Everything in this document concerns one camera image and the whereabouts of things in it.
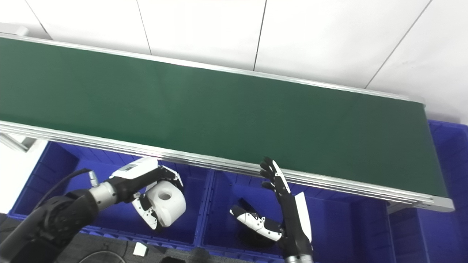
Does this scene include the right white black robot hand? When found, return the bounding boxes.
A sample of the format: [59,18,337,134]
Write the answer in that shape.
[230,157,314,258]

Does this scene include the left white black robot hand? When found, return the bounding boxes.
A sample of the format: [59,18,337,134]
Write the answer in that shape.
[109,157,184,230]

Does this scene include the white cylindrical part with hole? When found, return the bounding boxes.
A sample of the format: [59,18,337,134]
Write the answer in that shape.
[141,181,187,228]

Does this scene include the blue plastic bin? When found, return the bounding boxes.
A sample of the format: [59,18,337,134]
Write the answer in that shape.
[7,141,215,249]
[197,170,400,263]
[388,120,468,263]

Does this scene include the aluminium conveyor support leg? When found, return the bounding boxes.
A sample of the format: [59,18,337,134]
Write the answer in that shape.
[0,132,36,153]

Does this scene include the grey box behind conveyor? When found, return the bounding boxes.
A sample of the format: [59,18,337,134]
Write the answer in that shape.
[0,23,30,37]

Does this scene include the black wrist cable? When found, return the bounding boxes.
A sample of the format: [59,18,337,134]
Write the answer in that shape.
[35,168,100,209]

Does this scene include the thin black floor cable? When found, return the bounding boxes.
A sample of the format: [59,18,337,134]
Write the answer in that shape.
[78,240,129,263]

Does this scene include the green conveyor belt aluminium frame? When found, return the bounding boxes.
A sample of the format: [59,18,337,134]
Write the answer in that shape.
[0,34,455,213]

